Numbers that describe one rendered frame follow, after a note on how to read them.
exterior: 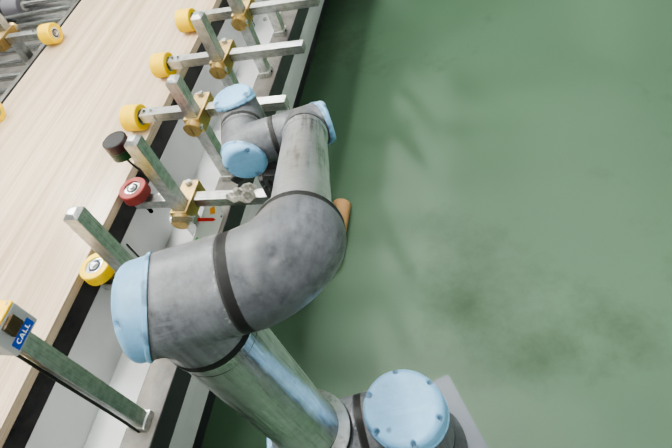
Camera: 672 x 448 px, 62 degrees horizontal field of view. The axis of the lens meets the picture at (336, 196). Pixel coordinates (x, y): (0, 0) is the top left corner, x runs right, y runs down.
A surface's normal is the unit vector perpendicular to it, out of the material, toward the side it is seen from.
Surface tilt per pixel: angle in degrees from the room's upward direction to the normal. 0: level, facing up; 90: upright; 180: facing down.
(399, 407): 5
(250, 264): 30
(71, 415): 90
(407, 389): 5
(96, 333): 90
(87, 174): 0
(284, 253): 43
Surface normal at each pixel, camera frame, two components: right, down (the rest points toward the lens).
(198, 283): -0.15, -0.23
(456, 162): -0.25, -0.62
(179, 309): -0.05, 0.10
